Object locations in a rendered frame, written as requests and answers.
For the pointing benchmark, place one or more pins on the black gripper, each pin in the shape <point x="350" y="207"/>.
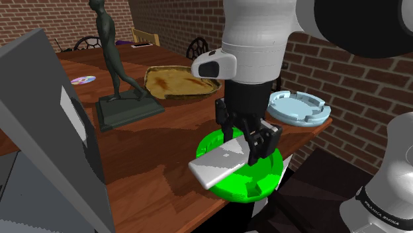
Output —
<point x="247" y="98"/>

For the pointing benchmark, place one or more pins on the silver phone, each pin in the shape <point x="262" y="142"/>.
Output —
<point x="216" y="166"/>

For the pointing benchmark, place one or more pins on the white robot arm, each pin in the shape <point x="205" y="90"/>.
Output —
<point x="258" y="38"/>

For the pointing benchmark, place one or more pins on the green round dish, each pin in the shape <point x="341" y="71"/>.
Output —
<point x="255" y="180"/>

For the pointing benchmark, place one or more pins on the light blue round dish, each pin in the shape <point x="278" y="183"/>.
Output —
<point x="295" y="109"/>

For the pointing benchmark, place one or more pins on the yellow-brown shallow tray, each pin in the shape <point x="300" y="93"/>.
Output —
<point x="177" y="84"/>

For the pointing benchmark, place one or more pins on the brown wooden table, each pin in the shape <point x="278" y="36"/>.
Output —
<point x="151" y="145"/>

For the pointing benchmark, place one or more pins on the small white flat device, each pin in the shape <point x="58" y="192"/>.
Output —
<point x="141" y="45"/>

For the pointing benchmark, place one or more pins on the light wooden chair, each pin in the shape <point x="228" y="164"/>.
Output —
<point x="145" y="36"/>

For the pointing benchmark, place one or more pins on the dark standing figure statue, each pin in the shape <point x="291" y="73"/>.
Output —
<point x="111" y="61"/>

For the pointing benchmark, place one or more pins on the shiny compact disc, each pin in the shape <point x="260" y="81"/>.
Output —
<point x="83" y="80"/>

